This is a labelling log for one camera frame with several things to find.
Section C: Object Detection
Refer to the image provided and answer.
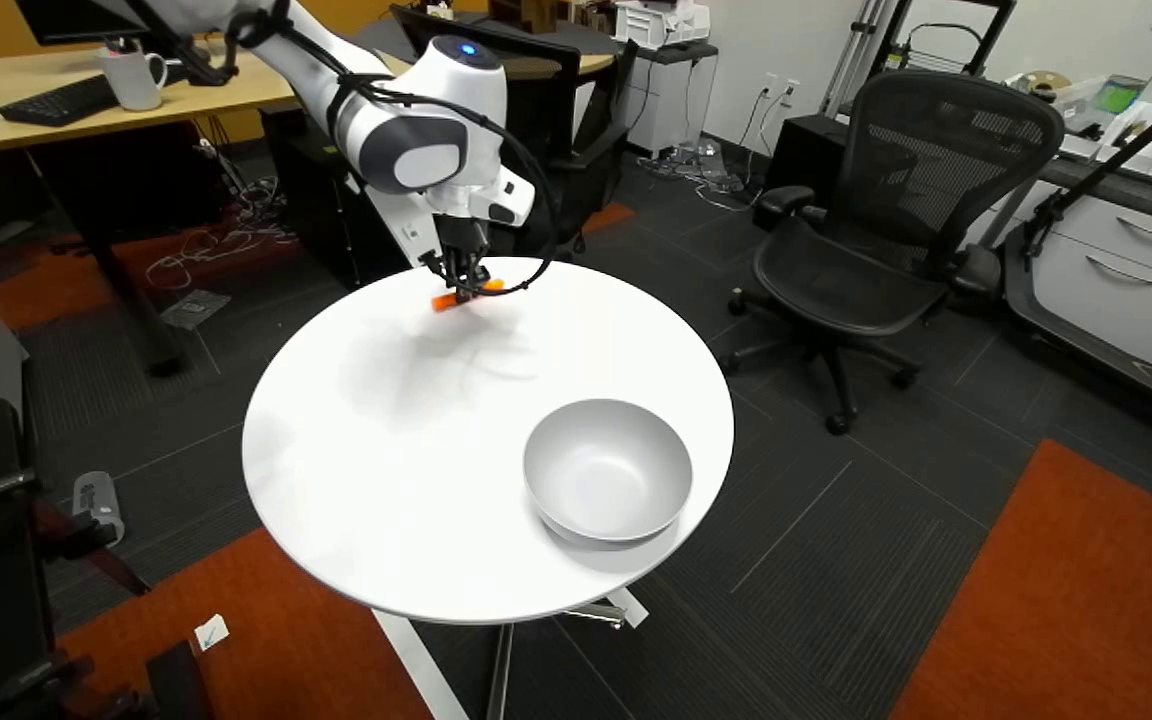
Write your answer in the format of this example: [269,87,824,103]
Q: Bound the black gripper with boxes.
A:
[428,216,497,301]

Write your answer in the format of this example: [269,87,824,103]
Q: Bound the orange marker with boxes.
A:
[428,274,511,318]

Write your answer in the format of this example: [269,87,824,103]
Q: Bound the grey round bowl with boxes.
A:
[521,395,697,554]

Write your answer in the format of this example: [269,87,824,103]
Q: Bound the grey floor power strip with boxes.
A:
[153,283,235,338]

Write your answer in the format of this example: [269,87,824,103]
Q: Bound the white printer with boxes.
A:
[610,0,715,58]

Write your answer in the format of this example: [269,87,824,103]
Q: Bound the light wooden desk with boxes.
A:
[0,37,309,382]

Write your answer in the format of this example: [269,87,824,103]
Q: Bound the black computer tower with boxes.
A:
[762,113,860,232]

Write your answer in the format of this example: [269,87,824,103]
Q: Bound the white mug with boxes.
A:
[96,34,176,116]

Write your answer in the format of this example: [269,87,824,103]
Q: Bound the white metal table base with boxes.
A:
[373,586,656,720]

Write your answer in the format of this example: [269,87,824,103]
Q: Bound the black mesh office chair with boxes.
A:
[715,70,1071,440]

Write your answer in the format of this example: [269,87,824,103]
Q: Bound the small white floor tag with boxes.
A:
[188,613,232,656]

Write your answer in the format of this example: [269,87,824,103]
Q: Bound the black flat keyboard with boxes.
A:
[0,71,129,134]

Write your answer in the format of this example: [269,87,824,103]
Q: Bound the black monitor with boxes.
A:
[11,0,160,48]

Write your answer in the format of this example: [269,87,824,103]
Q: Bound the black electric scooter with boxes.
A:
[950,71,1152,452]

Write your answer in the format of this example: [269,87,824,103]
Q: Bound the white drawer cabinet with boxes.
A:
[1022,145,1152,391]

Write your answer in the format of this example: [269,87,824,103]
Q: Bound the green white box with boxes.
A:
[1088,71,1152,121]

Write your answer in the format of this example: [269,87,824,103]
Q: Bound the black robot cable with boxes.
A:
[326,71,560,301]

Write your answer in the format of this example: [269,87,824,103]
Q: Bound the white pedestal cabinet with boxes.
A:
[618,45,724,163]

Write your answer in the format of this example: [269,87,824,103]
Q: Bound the black clamp orange handle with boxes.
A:
[0,513,153,606]

